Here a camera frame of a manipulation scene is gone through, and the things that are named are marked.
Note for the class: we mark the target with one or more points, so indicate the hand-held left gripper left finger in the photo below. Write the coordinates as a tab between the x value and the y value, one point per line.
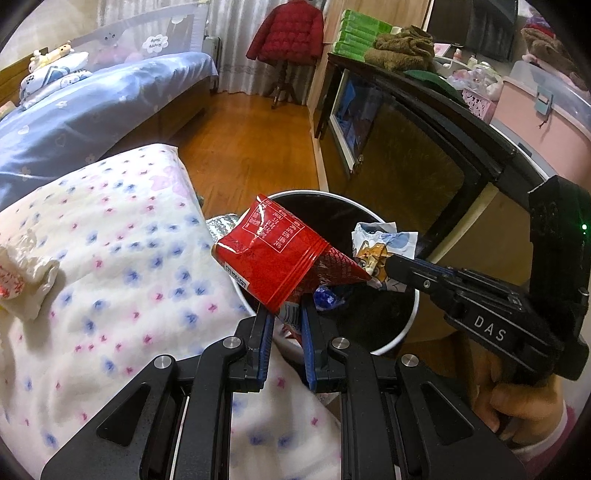
261	355

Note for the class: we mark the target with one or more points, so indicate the red brown plush toy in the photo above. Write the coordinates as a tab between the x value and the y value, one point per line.
554	50

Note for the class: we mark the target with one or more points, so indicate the person's right forearm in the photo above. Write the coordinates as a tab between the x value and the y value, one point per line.
554	443

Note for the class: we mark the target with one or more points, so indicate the wooden coat stand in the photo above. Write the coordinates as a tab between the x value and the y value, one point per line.
282	83

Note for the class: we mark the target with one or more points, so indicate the green cloth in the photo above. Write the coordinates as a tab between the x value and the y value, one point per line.
434	85

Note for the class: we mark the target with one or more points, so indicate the black trash bin white rim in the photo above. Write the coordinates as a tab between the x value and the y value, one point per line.
369	323

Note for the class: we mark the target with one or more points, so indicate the pink storage box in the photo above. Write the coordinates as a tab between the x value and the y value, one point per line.
545	120

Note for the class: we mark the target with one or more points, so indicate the pink lattice basket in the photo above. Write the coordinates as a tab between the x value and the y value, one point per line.
480	105

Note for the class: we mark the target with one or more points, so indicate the yellow white plush toy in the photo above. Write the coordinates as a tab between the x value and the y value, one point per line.
48	55

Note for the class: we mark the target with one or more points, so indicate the light wooden cabinet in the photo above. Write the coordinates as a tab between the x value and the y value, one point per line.
323	78

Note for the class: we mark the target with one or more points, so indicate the pillows with plush toy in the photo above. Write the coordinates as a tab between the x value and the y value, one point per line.
51	81

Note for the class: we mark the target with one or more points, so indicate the red padded jacket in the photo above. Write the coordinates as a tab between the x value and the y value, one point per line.
286	32

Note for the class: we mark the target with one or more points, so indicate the wooden headboard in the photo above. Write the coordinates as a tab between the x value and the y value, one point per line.
14	76

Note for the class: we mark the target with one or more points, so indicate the blue bed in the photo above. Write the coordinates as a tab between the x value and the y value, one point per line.
101	115

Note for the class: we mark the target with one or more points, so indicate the cartoon print wrapper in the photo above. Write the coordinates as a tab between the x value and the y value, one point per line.
374	251

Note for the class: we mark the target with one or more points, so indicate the blue plastic bag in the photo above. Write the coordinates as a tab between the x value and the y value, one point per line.
328	299

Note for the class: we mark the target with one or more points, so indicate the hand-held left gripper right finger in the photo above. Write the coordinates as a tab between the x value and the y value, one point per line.
310	355

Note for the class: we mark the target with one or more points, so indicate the white radiator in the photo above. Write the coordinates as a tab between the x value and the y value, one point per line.
212	60

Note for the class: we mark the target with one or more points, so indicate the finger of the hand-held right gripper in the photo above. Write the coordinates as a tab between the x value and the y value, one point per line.
438	268
415	277

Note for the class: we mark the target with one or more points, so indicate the grey bed guard rail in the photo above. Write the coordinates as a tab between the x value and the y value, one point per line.
138	32

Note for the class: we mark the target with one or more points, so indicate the small pillow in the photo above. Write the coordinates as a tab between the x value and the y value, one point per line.
5	110

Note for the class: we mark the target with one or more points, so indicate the dark screen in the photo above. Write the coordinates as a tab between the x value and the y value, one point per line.
491	23

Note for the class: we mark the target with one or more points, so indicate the white wrapper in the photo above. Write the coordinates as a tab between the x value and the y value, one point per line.
25	281

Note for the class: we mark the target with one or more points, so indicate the brown fluffy cloth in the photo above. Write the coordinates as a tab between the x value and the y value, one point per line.
401	48

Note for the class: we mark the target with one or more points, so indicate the pile of small toys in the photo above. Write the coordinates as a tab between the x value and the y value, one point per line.
480	76

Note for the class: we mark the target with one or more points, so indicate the white floral bed sheet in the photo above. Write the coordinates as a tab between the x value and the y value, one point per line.
115	300

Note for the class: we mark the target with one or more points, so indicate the dark glass door cabinet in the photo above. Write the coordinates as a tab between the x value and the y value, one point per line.
415	152

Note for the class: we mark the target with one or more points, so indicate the grey curtain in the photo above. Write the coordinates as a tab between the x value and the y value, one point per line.
235	37

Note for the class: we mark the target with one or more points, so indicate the red snack bag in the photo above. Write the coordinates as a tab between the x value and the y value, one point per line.
277	258

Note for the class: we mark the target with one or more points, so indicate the person's right hand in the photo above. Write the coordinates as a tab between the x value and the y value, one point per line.
521	410

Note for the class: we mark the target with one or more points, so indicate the stack of green packets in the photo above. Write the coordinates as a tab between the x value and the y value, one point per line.
358	32

